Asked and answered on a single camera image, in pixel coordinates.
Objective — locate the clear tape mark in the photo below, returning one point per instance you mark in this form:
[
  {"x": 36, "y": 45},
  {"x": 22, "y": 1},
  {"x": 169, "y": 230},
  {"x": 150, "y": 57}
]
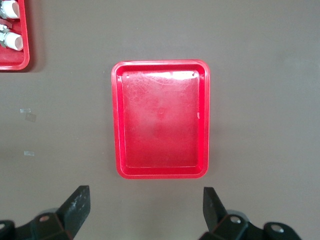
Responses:
[
  {"x": 25, "y": 110},
  {"x": 29, "y": 153}
]

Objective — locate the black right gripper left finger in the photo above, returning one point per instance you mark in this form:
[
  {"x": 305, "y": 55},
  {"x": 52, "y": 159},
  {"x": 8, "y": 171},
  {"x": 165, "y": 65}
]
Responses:
[{"x": 75, "y": 207}]

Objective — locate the white and metal pipe fitting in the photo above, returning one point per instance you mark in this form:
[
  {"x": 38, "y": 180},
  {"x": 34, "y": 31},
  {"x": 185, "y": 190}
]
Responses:
[
  {"x": 11, "y": 8},
  {"x": 13, "y": 41}
]

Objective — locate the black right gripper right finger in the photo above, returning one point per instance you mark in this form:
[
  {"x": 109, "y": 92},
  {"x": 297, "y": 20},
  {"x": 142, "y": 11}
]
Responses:
[{"x": 212, "y": 210}]

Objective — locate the red tray with pipe fittings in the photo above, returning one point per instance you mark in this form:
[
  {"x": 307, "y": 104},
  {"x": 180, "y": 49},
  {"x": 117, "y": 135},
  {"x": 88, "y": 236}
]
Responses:
[{"x": 15, "y": 59}]

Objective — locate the red plastic tray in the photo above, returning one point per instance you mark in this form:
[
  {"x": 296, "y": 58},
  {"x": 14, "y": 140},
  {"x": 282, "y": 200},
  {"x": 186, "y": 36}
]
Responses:
[{"x": 160, "y": 125}]

